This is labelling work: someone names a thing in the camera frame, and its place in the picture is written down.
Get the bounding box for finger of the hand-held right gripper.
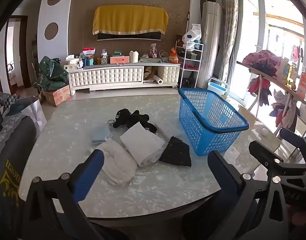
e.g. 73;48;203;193
249;141;306;178
279;128;306;160

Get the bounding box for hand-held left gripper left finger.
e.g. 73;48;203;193
22;149;105;240

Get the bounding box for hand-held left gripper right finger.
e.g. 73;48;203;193
207;150;290;240

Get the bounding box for white cloth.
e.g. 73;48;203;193
94;139;138;186

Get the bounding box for light blue cloth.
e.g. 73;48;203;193
91;125;113;144

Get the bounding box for blue plastic basket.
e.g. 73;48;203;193
178;88;250;157

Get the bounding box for black lace cloth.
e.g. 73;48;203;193
159;136;192;167

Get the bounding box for white towel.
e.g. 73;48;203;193
120;122;166;167

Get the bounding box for black plush toy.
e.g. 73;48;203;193
107;108;158;133

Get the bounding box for mixed hanging clothes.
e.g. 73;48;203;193
269;90;301;128

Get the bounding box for orange and white bottle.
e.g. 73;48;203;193
296;67;306;98

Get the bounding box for red hanging clothes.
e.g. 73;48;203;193
247;76;272;107

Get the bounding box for yellow carton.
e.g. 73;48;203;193
278;57;297;89

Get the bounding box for silver paper bag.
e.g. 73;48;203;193
23;100;47;138

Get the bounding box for blue and white bucket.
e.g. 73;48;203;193
208;78;229;95

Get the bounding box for cardboard box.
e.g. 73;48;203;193
44;84;71;107

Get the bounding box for black gold printed garment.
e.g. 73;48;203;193
0;152;31;240

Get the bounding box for grey lace cloth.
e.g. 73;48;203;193
0;114;28;160

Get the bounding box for dark teal cloth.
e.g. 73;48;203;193
9;96;38;115

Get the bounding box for white tufted television cabinet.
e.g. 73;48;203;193
68;62;181;96

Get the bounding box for green plastic bag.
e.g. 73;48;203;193
37;56;69;92

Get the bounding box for tissue box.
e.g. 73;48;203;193
64;55;81;70

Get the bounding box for pink box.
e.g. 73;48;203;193
110;56;130;64

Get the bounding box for red and white package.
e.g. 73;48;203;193
82;47;96;58

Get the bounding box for standing air conditioner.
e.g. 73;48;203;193
197;1;223;90

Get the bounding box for patterned curtain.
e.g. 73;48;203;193
218;0;240;80

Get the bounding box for orange bag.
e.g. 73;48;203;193
169;47;179;64

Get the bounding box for white plastic bags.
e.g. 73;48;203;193
182;24;202;52

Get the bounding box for black television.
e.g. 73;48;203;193
97;29;162;41

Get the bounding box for yellow cloth cover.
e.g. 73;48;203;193
92;4;169;35

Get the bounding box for white wire shelf rack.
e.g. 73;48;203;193
175;40;204;89

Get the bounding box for wooden door frame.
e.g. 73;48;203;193
4;15;31;90

